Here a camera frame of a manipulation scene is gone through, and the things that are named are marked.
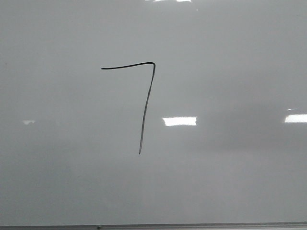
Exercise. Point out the white whiteboard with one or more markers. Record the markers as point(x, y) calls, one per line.
point(152, 112)

